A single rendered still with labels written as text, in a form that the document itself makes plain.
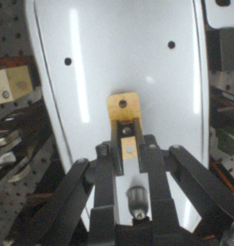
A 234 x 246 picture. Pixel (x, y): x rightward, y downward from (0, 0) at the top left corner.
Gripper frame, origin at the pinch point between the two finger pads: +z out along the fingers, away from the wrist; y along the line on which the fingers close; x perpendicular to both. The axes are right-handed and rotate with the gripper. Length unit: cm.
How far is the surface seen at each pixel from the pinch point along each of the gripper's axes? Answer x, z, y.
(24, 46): 16.5, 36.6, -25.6
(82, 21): 13.5, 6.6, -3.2
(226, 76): -1.1, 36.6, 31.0
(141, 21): 12.3, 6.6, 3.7
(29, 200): -14.9, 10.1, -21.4
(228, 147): -5.8, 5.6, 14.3
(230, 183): -17.1, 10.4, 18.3
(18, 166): -1.2, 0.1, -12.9
